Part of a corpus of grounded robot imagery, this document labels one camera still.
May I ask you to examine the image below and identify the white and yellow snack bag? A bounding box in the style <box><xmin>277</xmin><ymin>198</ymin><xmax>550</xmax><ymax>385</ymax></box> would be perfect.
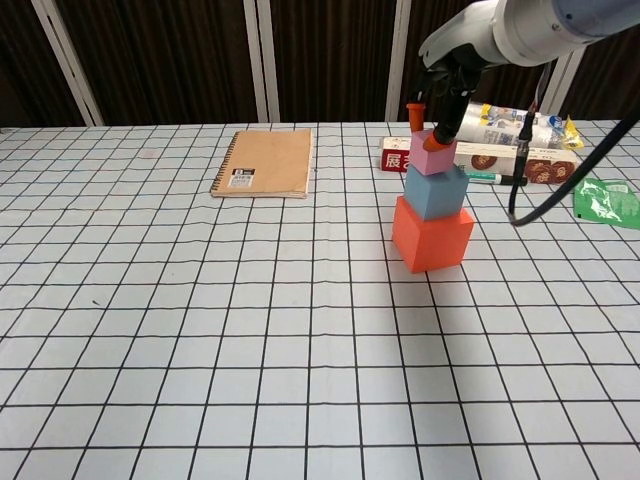
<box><xmin>460</xmin><ymin>101</ymin><xmax>585</xmax><ymax>151</ymax></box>

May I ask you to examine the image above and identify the green white marker pen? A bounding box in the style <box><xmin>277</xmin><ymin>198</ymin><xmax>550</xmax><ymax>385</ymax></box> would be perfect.
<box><xmin>464</xmin><ymin>171</ymin><xmax>529</xmax><ymax>188</ymax></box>

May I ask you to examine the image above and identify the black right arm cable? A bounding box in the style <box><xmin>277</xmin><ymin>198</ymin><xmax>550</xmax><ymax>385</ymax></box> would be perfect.
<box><xmin>507</xmin><ymin>64</ymin><xmax>640</xmax><ymax>227</ymax></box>

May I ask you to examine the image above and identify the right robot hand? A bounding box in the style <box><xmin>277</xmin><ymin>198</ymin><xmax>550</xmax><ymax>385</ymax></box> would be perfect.
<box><xmin>405</xmin><ymin>0</ymin><xmax>501</xmax><ymax>152</ymax></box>

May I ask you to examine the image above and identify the brown spiral notebook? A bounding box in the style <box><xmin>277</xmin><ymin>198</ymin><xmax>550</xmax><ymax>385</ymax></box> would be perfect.
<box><xmin>209</xmin><ymin>128</ymin><xmax>315</xmax><ymax>200</ymax></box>

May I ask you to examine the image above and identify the white partition frame post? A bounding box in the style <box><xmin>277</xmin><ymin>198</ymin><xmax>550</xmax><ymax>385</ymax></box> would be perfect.
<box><xmin>384</xmin><ymin>0</ymin><xmax>422</xmax><ymax>123</ymax></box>
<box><xmin>539</xmin><ymin>49</ymin><xmax>586</xmax><ymax>119</ymax></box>
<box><xmin>243</xmin><ymin>0</ymin><xmax>281</xmax><ymax>123</ymax></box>
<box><xmin>37</xmin><ymin>0</ymin><xmax>105</xmax><ymax>126</ymax></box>

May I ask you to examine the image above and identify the green foil packet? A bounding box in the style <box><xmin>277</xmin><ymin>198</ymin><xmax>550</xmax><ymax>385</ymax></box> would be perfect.
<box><xmin>571</xmin><ymin>175</ymin><xmax>640</xmax><ymax>229</ymax></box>

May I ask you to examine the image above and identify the white black checked tablecloth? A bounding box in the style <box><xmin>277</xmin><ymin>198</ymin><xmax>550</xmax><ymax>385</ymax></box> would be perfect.
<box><xmin>0</xmin><ymin>119</ymin><xmax>640</xmax><ymax>480</ymax></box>

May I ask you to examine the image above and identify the baking paper box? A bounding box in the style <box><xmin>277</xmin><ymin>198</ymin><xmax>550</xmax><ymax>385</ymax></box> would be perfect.
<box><xmin>378</xmin><ymin>136</ymin><xmax>581</xmax><ymax>190</ymax></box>

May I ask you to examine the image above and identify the large orange foam block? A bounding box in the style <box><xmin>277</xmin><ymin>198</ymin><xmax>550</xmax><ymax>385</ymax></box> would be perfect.
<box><xmin>391</xmin><ymin>195</ymin><xmax>475</xmax><ymax>275</ymax></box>

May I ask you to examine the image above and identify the light blue cube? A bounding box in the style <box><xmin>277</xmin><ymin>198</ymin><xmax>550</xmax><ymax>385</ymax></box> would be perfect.
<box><xmin>403</xmin><ymin>166</ymin><xmax>470</xmax><ymax>222</ymax></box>

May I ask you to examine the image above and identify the small pink cube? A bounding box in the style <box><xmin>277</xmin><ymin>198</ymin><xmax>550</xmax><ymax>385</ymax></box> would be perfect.
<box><xmin>408</xmin><ymin>127</ymin><xmax>457</xmax><ymax>176</ymax></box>

